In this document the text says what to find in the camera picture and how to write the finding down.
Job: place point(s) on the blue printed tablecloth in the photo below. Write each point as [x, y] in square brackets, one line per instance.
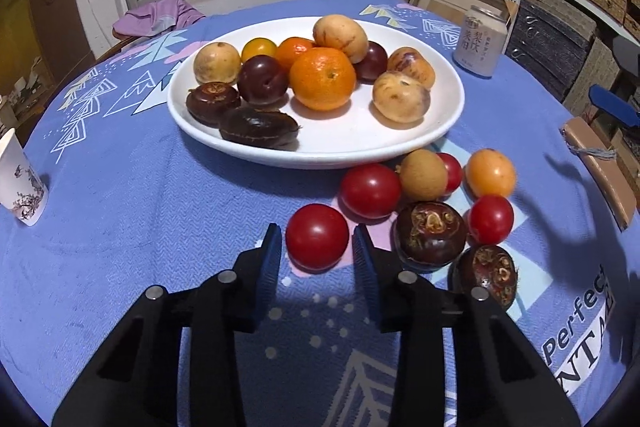
[150, 207]

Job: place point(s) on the dark red plum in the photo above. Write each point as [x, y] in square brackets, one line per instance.
[372, 61]
[262, 82]

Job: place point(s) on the wooden glass-door cabinet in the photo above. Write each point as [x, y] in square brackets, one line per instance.
[35, 32]

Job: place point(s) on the printed white paper cup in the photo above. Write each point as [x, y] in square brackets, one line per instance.
[22, 187]

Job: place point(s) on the white oval plate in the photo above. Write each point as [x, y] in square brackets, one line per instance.
[340, 137]

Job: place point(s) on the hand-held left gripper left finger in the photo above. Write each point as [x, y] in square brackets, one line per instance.
[267, 277]

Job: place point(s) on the dark water chestnut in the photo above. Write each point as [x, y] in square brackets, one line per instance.
[212, 103]
[430, 234]
[485, 276]

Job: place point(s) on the oval tan speckled fruit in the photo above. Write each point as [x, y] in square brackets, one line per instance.
[340, 37]

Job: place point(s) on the orange loquat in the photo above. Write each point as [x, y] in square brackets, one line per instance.
[491, 173]

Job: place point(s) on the red cherry tomato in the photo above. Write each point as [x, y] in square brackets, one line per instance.
[316, 237]
[452, 172]
[371, 189]
[491, 219]

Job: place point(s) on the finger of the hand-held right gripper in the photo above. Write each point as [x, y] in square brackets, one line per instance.
[612, 107]

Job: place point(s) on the purple garment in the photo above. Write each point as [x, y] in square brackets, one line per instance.
[155, 17]

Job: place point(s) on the small yellow-orange tomato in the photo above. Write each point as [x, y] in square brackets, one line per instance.
[258, 49]

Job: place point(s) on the tan longan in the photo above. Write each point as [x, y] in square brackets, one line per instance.
[422, 174]

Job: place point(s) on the elongated dark brown fruit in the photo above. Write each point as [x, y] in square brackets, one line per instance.
[258, 128]

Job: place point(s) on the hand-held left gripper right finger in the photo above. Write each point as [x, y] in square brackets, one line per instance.
[367, 277]

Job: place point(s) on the beige drink can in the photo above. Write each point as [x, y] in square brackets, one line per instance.
[480, 44]

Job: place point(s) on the large tan bruised fruit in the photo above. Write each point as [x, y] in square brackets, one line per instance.
[401, 98]

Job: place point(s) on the small mandarin orange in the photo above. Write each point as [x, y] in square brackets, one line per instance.
[295, 48]

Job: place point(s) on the brown-patched tan fruit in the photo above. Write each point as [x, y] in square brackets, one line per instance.
[412, 66]

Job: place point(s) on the round yellow-brown fruit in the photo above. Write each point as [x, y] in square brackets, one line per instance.
[217, 63]

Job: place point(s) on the large mandarin orange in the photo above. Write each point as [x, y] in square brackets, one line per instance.
[322, 79]

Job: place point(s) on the tan leather wallet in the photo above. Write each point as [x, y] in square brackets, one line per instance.
[600, 172]

